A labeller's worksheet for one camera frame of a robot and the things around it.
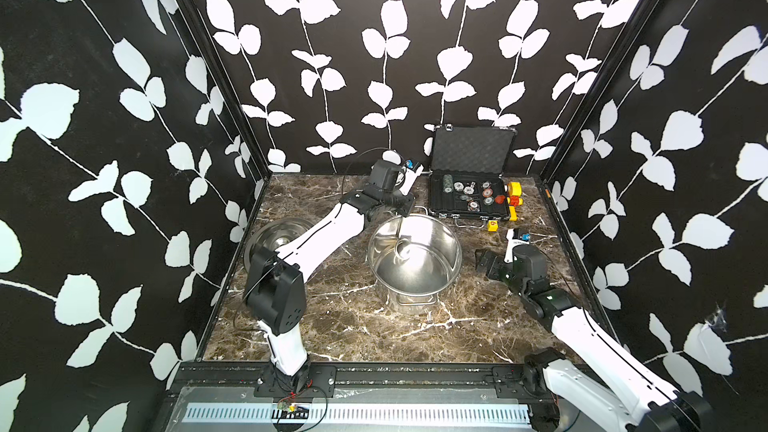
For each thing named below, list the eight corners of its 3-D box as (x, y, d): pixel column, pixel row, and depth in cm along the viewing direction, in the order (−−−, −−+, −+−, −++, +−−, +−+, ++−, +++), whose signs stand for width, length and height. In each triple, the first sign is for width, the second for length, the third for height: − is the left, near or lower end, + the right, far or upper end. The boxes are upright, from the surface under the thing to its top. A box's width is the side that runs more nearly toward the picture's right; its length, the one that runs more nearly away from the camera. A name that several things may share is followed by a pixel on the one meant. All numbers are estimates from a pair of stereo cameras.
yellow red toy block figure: (507, 219, 108) (511, 212, 104) (507, 188, 118) (510, 180, 114) (519, 222, 107) (524, 214, 104) (518, 190, 117) (522, 182, 113)
